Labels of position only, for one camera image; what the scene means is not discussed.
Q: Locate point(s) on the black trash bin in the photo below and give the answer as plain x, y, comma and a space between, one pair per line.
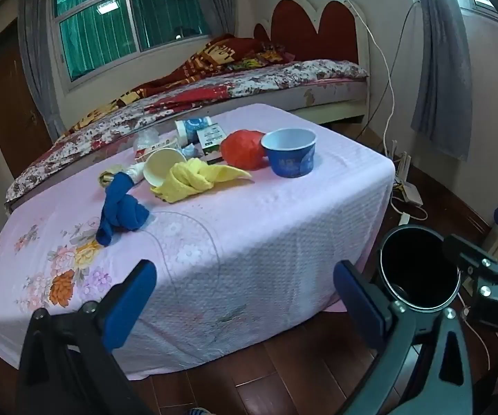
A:
413, 259

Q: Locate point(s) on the pink floral tablecloth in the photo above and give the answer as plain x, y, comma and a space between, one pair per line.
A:
253, 224

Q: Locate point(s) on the clear plastic wrapper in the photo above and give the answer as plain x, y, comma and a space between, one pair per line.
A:
164, 144

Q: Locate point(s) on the paper cup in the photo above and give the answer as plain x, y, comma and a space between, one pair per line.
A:
160, 166

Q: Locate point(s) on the bed with floral sheet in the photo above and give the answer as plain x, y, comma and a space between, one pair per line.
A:
275, 80

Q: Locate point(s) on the cream cloth with rubber bands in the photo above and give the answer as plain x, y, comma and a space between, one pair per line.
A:
134, 170

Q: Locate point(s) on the red and white headboard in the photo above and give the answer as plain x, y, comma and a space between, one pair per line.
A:
309, 30

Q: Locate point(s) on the blue paper bowl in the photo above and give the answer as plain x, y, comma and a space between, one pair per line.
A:
290, 155

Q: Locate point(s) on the yellow cloth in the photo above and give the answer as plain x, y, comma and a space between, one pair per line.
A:
193, 178

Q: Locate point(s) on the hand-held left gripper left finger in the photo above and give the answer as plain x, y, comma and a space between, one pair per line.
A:
130, 298

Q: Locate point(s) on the green and white box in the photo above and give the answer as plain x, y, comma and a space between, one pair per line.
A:
211, 138

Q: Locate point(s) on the white bottle with blue label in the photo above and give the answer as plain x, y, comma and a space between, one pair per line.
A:
193, 127

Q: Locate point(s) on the red plastic bag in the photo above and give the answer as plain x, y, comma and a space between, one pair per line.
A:
242, 149

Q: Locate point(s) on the white power adapter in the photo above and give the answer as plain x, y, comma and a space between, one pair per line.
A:
404, 218

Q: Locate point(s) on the light blue face mask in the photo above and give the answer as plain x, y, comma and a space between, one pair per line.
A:
189, 152

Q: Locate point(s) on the white router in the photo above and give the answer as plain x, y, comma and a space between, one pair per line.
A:
411, 190

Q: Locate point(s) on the red patterned blanket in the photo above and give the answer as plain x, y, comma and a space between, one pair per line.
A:
197, 62

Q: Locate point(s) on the grey curtain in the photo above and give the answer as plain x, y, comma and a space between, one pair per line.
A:
216, 0
443, 73
37, 52

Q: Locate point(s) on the brown wooden door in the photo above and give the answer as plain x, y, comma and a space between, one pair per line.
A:
11, 103

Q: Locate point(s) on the clear plastic bag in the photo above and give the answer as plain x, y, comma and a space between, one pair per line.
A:
145, 139

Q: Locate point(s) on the blue cloth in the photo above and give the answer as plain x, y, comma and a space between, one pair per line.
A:
119, 209

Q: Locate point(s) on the large window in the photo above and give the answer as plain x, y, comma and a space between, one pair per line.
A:
102, 30

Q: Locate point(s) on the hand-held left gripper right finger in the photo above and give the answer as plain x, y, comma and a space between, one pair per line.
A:
357, 298

